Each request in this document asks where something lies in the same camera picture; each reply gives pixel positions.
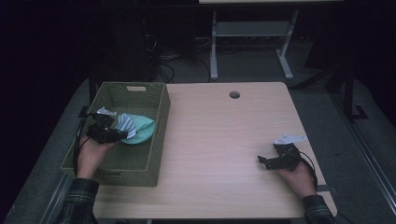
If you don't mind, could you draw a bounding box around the green woven basket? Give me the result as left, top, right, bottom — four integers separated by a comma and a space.
60, 81, 172, 188

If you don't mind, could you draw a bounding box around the bundle of floor cables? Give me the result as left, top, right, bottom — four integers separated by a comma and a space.
141, 32, 213, 84

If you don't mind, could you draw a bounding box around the white metal table frame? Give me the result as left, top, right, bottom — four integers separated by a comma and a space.
209, 8, 301, 82

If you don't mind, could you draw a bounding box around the person's right hand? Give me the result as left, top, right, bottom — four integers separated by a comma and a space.
276, 161, 318, 200

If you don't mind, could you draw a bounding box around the mint green garment striped lining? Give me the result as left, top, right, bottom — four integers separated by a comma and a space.
115, 112, 156, 146

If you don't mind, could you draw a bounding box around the grey tape strip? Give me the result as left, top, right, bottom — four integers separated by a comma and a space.
317, 184, 338, 194

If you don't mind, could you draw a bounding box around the black metal stand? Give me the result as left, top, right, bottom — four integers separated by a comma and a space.
341, 60, 370, 123

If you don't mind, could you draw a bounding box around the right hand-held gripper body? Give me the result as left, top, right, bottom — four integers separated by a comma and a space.
270, 133, 308, 172

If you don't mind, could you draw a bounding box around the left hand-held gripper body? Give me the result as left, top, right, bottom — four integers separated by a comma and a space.
86, 106, 119, 145

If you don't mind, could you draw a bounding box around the aluminium floor rail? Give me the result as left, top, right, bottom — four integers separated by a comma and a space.
38, 173, 78, 224
330, 91, 396, 216

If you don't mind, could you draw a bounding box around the person's left hand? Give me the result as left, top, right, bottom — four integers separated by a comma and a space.
76, 134, 117, 180

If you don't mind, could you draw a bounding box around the right hand-held gripper black cable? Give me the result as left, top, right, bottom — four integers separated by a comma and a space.
292, 150, 319, 191

